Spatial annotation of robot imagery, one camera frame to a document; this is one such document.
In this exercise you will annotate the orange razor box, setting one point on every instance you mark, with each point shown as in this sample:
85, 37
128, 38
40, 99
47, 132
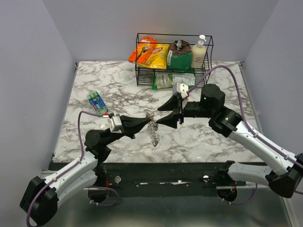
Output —
143, 50

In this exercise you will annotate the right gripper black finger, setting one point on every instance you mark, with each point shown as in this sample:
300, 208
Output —
170, 120
170, 105

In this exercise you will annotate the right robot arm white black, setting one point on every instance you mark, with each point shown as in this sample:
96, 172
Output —
282, 172

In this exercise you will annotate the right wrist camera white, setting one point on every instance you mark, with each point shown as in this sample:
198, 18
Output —
180, 89

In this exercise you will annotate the metal toothed key ring disc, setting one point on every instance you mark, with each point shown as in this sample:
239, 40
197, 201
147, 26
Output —
152, 129

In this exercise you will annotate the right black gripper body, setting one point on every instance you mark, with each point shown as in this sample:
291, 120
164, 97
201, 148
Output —
180, 110

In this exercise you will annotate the yellow chips bag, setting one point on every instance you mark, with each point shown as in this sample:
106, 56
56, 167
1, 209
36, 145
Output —
158, 57

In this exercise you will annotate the green blue sponge pack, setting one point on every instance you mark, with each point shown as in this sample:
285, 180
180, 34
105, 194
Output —
97, 103

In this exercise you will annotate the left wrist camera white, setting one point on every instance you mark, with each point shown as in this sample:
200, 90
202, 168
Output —
115, 124

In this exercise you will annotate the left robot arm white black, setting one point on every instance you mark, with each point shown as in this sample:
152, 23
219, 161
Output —
43, 197

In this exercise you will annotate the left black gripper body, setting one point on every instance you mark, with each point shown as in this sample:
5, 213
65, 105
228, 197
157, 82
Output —
125, 134

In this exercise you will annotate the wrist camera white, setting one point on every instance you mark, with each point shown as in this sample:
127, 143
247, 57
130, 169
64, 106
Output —
180, 89
115, 124

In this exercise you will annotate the black wire shelf rack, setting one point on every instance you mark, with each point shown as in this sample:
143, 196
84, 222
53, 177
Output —
144, 76

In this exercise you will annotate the cream lotion pump bottle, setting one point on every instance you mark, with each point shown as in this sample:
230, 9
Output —
198, 53

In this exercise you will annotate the brown green coffee bag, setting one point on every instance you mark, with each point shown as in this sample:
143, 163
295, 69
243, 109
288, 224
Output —
179, 56

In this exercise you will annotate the green white snack bag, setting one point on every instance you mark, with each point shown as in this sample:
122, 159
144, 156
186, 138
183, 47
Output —
167, 80

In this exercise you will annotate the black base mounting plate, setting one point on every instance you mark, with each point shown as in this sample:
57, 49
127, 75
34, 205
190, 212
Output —
165, 180

